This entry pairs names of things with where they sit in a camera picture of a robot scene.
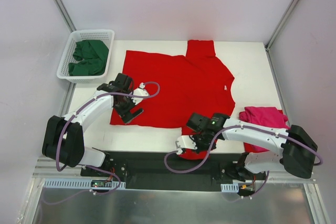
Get red t shirt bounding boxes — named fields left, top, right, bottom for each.
left=239, top=110, right=291, bottom=154
left=110, top=40, right=235, bottom=152

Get white plastic basket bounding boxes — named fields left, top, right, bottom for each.
left=57, top=29, right=115, bottom=83

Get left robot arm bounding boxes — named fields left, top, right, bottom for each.
left=41, top=73, right=149, bottom=176

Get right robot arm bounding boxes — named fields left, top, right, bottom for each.
left=176, top=113, right=318, bottom=179

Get folded red t shirt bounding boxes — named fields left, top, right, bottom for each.
left=239, top=110, right=291, bottom=154

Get green t shirt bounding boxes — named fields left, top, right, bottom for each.
left=68, top=39, right=109, bottom=76

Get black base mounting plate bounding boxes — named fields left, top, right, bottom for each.
left=51, top=150, right=267, bottom=190

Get folded pink t shirt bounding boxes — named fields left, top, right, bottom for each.
left=239, top=106, right=289, bottom=129

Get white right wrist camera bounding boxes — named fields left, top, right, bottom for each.
left=175, top=135, right=197, bottom=155

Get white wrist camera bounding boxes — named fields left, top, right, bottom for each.
left=175, top=135, right=197, bottom=155
left=131, top=88, right=149, bottom=105

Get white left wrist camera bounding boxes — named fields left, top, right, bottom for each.
left=131, top=88, right=149, bottom=105

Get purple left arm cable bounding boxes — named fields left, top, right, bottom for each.
left=41, top=81, right=161, bottom=205

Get right white cable duct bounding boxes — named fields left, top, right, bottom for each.
left=220, top=183, right=239, bottom=193

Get white cable duct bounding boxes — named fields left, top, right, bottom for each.
left=220, top=183, right=239, bottom=193
left=44, top=178, right=126, bottom=190

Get aluminium front rail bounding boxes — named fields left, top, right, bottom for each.
left=33, top=156, right=317, bottom=184

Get left white cable duct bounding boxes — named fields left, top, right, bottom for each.
left=44, top=178, right=126, bottom=190

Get left aluminium frame post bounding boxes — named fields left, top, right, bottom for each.
left=39, top=0, right=79, bottom=32

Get aluminium frame post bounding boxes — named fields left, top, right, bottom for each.
left=39, top=0, right=79, bottom=32
left=265, top=0, right=301, bottom=52

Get right aluminium frame post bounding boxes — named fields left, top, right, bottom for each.
left=265, top=0, right=301, bottom=52

